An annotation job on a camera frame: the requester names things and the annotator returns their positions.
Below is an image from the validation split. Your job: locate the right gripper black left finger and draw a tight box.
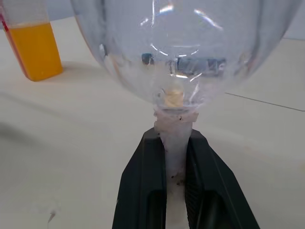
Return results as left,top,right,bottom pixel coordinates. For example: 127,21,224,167
112,128,168,229

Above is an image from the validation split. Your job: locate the orange juice bottle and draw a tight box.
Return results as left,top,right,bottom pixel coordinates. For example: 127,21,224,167
0,0,64,83

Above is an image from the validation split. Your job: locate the clear wine glass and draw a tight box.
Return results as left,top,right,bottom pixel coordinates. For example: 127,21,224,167
70,0,302,229

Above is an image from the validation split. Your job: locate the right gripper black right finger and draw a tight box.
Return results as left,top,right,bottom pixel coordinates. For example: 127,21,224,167
184,128,262,229

